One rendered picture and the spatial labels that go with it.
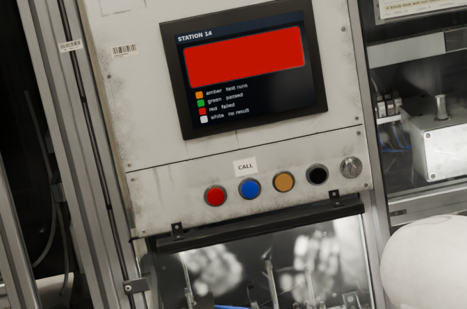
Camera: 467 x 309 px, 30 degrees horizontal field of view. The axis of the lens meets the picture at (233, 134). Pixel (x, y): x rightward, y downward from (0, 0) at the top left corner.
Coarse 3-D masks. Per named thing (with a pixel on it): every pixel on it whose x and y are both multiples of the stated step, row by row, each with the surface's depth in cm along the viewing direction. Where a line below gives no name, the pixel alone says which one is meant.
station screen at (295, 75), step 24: (240, 24) 140; (264, 24) 141; (288, 24) 141; (264, 72) 143; (288, 72) 143; (192, 96) 142; (216, 96) 143; (240, 96) 143; (264, 96) 144; (288, 96) 144; (312, 96) 145; (192, 120) 144; (216, 120) 144
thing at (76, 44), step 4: (76, 40) 141; (80, 40) 141; (60, 44) 141; (64, 44) 141; (68, 44) 141; (72, 44) 141; (76, 44) 141; (80, 44) 141; (60, 48) 141; (64, 48) 141; (68, 48) 141; (72, 48) 141; (76, 48) 142; (80, 48) 142; (60, 52) 141
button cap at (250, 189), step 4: (244, 184) 149; (248, 184) 149; (252, 184) 149; (256, 184) 149; (244, 188) 149; (248, 188) 149; (252, 188) 149; (256, 188) 149; (244, 192) 149; (248, 192) 149; (252, 192) 149; (256, 192) 150; (244, 196) 150; (248, 196) 150; (252, 196) 150
